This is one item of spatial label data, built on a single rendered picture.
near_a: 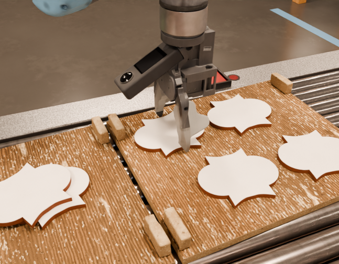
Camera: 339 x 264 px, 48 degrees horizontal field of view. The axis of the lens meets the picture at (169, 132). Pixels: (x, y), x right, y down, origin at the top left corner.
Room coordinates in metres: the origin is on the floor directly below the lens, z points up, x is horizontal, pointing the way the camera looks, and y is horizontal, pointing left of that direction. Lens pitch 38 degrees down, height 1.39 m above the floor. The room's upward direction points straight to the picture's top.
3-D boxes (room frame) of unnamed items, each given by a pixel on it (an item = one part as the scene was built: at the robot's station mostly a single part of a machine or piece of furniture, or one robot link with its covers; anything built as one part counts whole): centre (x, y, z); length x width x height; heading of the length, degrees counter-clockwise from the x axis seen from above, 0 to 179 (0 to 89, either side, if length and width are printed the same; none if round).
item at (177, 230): (0.35, -0.01, 0.95); 0.06 x 0.02 x 0.03; 25
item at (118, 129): (0.59, 0.10, 0.95); 0.06 x 0.02 x 0.03; 25
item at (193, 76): (0.59, -0.03, 1.08); 0.09 x 0.08 x 0.12; 115
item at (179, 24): (0.59, -0.02, 1.16); 0.08 x 0.08 x 0.05
